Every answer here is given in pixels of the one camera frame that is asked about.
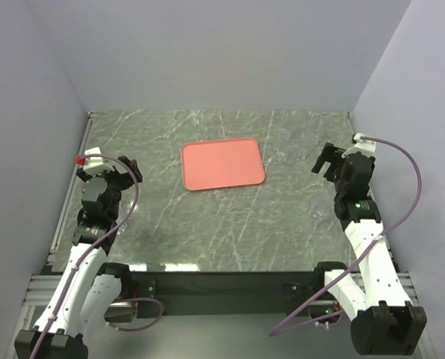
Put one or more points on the black front mounting beam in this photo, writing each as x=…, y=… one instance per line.
x=196, y=293

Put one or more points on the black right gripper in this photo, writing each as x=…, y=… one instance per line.
x=321, y=158

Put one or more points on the pink rectangular plastic tray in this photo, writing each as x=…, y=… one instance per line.
x=222, y=163

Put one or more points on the aluminium extrusion frame rail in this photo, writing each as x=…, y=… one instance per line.
x=35, y=295

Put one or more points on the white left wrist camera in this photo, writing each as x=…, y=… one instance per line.
x=92, y=163

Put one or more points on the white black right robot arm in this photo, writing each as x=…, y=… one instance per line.
x=384, y=320

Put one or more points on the clear faceted glass tumbler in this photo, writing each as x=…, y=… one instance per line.
x=312, y=137
x=284, y=135
x=318, y=213
x=279, y=156
x=299, y=152
x=128, y=206
x=122, y=226

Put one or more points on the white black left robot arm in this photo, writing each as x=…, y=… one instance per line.
x=89, y=283

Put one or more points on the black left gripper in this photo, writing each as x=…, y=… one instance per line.
x=125, y=179

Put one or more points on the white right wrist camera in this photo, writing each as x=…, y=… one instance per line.
x=360, y=145

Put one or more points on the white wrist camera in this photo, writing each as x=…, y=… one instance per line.
x=92, y=163
x=360, y=145

